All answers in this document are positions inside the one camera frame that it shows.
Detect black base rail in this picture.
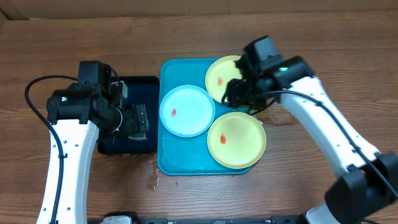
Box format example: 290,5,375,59
87,212,308,224

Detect teal plastic tray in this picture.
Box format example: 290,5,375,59
157,58,250,175

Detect yellow-green plate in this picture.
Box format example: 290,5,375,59
205,55,242,103
207,112,267,169

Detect dark green sponge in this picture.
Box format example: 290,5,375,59
128,133,147,141

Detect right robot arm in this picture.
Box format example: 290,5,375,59
221,36,397,223

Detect yellow-green plate top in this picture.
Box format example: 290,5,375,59
205,55,242,103

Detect yellow-green plate bottom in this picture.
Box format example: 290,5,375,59
207,112,267,169

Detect light blue plate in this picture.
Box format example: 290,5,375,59
159,85,215,138

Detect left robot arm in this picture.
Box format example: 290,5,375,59
37,61,149,223

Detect black rectangular tray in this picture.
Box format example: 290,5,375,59
98,76,160,155

